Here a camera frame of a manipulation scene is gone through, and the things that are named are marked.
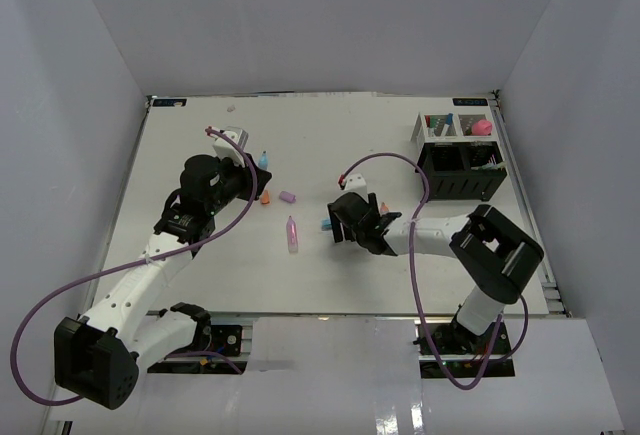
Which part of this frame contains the black mesh organizer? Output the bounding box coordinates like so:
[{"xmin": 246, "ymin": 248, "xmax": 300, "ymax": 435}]
[{"xmin": 417, "ymin": 142, "xmax": 507, "ymax": 201}]

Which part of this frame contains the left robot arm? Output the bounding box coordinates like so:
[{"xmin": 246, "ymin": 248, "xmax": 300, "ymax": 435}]
[{"xmin": 54, "ymin": 155, "xmax": 272, "ymax": 410}]

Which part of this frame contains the blue table label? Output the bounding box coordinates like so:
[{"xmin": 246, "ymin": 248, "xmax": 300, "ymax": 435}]
[
  {"xmin": 152, "ymin": 98, "xmax": 187, "ymax": 107},
  {"xmin": 452, "ymin": 97, "xmax": 488, "ymax": 107}
]

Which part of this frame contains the blue stubby highlighter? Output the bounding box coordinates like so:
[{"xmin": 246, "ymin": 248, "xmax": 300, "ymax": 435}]
[{"xmin": 257, "ymin": 151, "xmax": 269, "ymax": 170}]

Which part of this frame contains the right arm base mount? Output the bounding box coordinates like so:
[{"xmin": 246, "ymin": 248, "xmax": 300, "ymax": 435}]
[{"xmin": 413, "ymin": 322, "xmax": 516, "ymax": 382}]

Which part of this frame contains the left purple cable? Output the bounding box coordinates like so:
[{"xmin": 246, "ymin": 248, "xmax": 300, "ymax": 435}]
[{"xmin": 9, "ymin": 127, "xmax": 259, "ymax": 406}]

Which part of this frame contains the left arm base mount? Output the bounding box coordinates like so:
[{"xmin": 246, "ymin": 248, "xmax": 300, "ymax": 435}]
[{"xmin": 147, "ymin": 324, "xmax": 252, "ymax": 375}]

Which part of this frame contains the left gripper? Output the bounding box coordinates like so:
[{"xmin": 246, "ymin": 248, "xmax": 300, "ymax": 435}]
[{"xmin": 206, "ymin": 153, "xmax": 272, "ymax": 215}]

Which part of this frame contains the right blue table label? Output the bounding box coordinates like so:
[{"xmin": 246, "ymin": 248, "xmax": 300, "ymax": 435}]
[{"xmin": 452, "ymin": 97, "xmax": 488, "ymax": 107}]

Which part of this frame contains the left blue table label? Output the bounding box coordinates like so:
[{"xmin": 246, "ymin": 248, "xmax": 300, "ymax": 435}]
[{"xmin": 152, "ymin": 98, "xmax": 187, "ymax": 107}]

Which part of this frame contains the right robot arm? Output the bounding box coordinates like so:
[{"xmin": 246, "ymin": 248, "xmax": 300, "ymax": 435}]
[{"xmin": 328, "ymin": 192, "xmax": 544, "ymax": 354}]

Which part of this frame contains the purple highlighter cap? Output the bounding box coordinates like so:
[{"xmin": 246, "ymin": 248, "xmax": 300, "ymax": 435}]
[{"xmin": 279, "ymin": 191, "xmax": 296, "ymax": 204}]

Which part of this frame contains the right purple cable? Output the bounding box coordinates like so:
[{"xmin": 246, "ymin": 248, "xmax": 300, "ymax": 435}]
[{"xmin": 338, "ymin": 153, "xmax": 530, "ymax": 390}]

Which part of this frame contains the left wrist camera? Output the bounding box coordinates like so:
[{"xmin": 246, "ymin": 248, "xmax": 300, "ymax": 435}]
[{"xmin": 205, "ymin": 126, "xmax": 249, "ymax": 166}]

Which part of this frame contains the white mesh organizer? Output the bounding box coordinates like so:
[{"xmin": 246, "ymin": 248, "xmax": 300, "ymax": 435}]
[{"xmin": 410, "ymin": 113, "xmax": 497, "ymax": 147}]

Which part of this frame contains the pink stubby highlighter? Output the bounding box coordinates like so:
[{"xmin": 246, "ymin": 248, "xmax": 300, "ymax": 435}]
[{"xmin": 286, "ymin": 216, "xmax": 299, "ymax": 254}]

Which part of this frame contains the purple cable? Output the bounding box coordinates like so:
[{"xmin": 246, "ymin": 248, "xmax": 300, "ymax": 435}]
[
  {"xmin": 338, "ymin": 153, "xmax": 530, "ymax": 390},
  {"xmin": 9, "ymin": 127, "xmax": 259, "ymax": 406}
]

